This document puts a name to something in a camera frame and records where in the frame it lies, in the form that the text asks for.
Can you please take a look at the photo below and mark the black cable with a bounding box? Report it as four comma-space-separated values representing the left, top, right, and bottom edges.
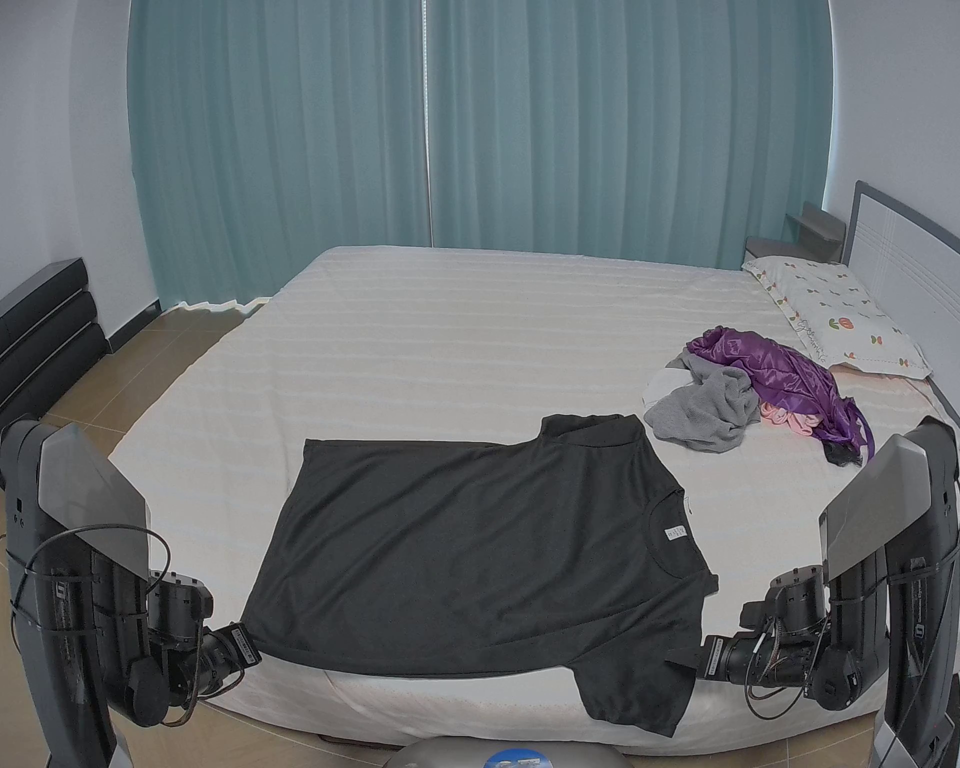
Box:
11, 523, 174, 624

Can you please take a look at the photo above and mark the black T-shirt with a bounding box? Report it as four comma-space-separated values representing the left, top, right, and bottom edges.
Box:
240, 412, 720, 740

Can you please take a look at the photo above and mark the grey knit garment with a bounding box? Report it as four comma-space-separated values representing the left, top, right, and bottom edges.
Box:
643, 352, 761, 453

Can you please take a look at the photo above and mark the pink garment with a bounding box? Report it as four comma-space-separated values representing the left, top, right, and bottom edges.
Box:
757, 401, 822, 438

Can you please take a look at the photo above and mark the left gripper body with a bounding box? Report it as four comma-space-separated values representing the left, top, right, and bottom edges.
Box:
197, 619, 262, 678

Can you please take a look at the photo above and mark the blue-green curtain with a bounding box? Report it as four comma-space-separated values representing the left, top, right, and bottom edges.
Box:
426, 0, 834, 271
127, 0, 435, 310

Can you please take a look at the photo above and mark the white garment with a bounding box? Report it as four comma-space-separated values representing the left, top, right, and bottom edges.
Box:
643, 363, 702, 410

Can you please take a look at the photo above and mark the grey bedside table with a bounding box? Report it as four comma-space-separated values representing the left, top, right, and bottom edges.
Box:
744, 200, 847, 264

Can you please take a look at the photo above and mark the black chest of drawers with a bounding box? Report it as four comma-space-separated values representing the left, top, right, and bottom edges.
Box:
0, 258, 106, 421

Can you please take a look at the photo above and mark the purple satin garment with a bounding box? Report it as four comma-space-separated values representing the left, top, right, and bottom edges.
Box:
686, 324, 877, 456

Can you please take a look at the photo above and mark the bed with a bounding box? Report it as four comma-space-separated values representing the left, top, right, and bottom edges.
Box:
105, 178, 960, 755

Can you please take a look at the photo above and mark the white printed pillow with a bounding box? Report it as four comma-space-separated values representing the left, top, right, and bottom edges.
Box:
741, 255, 933, 378

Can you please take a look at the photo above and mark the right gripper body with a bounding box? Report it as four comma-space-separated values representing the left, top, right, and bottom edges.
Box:
696, 633, 753, 685

